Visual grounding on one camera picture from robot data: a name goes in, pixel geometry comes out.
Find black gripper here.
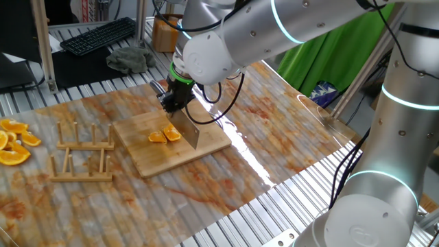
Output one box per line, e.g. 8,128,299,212
161,79,196,115

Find steel cleaver knife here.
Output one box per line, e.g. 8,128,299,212
150,80,200,150

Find cut orange piece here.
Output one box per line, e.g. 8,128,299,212
163,123,182,142
147,130,168,144

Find wooden cutting board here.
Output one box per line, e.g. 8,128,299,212
112,102,233,179

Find grey crumpled cloth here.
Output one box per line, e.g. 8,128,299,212
106,46,157,75

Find taped brown cardboard box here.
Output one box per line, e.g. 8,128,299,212
152,13,185,53

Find black desk mat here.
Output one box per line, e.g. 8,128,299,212
51,47,130,89

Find marble pattern plastic mat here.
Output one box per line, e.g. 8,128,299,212
0,58,357,247

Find wooden peg rack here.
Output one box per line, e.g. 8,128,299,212
49,121,115,183

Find black computer keyboard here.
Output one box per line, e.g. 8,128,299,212
59,16,137,57

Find red white patterned box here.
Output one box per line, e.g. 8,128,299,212
80,0,91,22

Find white paper sheet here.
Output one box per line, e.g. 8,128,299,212
1,32,67,64

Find blue patterned bag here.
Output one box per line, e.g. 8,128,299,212
308,81,339,108

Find green hanging cloth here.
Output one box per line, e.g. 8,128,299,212
276,3,395,97

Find dark grey flat base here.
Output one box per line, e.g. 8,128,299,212
0,53,37,91

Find black monitor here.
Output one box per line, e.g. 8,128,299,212
0,0,44,64

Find short black cable loop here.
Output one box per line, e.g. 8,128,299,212
197,81,223,104

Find long black gripper cable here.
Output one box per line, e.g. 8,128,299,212
185,71,246,125

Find aluminium frame post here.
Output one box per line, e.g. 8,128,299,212
30,0,60,94
132,0,149,47
331,34,395,119

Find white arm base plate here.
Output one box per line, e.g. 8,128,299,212
262,228,300,247

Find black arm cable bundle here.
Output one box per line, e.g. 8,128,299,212
328,0,439,210

